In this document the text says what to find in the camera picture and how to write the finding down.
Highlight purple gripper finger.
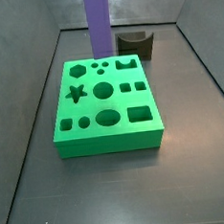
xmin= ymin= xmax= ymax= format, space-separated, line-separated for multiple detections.
xmin=83 ymin=0 xmax=113 ymax=58

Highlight dark grey arch object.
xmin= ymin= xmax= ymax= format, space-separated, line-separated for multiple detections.
xmin=115 ymin=32 xmax=154 ymax=61

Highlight green shape sorter block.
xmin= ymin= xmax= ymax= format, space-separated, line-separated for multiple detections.
xmin=53 ymin=55 xmax=165 ymax=159

